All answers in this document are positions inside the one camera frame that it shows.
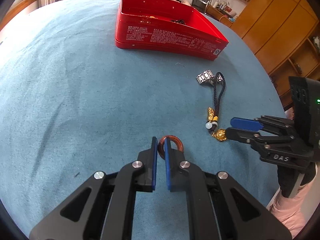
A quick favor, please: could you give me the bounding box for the black office chair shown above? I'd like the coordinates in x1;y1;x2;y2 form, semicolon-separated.
190;0;210;14

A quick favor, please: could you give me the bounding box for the person's right forearm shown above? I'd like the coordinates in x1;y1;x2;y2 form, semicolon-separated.
271;165;318;229

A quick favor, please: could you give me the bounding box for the wooden desk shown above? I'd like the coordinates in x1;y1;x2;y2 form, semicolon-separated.
205;5;235;28

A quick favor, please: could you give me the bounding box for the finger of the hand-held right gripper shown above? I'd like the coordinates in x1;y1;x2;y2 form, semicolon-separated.
226;127;296;153
230;115;295;135

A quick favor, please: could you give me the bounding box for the silver link bracelet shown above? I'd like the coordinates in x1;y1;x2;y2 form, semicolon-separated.
196;70;217;86

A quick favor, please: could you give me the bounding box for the dark cord gold charm pendant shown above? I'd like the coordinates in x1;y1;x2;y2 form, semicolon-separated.
205;72;228;142

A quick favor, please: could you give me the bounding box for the brown wooden ring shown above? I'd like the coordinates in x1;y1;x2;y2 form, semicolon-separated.
158;135;184;159

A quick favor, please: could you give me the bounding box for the red tin box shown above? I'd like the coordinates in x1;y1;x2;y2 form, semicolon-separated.
115;0;229;62

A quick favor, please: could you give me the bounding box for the wooden wardrobe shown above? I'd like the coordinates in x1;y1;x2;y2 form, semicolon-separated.
230;0;320;105

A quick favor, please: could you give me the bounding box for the large wooden frame window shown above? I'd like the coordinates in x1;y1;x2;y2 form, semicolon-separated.
0;0;39;32

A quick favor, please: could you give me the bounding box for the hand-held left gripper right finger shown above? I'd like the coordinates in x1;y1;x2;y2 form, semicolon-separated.
164;139;293;240

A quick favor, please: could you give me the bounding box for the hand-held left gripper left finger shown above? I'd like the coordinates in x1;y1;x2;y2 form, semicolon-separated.
29;137;158;240

